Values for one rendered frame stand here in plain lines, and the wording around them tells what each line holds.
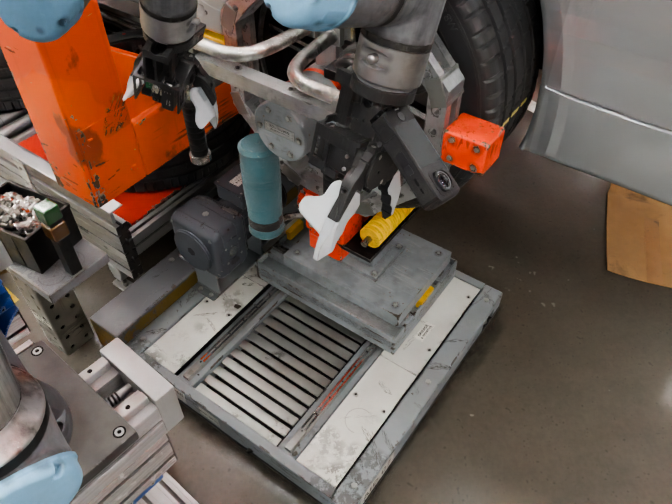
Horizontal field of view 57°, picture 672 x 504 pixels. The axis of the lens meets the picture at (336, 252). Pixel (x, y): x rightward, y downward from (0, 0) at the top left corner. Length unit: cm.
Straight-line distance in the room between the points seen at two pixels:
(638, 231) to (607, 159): 114
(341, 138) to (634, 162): 76
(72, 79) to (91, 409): 79
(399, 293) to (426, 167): 109
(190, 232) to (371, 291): 52
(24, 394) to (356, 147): 40
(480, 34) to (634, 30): 25
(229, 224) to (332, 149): 100
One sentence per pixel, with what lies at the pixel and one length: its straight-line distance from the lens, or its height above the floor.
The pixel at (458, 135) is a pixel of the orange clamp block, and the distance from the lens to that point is 116.
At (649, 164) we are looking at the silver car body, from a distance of 131.
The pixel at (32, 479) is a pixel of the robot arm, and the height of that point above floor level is 103.
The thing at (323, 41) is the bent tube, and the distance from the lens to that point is 116.
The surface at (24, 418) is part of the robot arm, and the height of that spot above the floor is 106.
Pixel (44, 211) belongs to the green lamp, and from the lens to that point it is 145.
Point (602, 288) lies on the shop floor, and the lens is 221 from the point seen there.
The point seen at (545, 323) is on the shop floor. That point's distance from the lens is 205.
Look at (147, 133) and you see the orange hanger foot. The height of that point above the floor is 64.
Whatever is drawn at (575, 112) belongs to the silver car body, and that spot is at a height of 87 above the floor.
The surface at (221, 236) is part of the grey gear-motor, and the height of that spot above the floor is 39.
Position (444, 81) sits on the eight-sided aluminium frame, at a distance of 113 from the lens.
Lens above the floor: 154
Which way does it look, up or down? 46 degrees down
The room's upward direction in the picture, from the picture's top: straight up
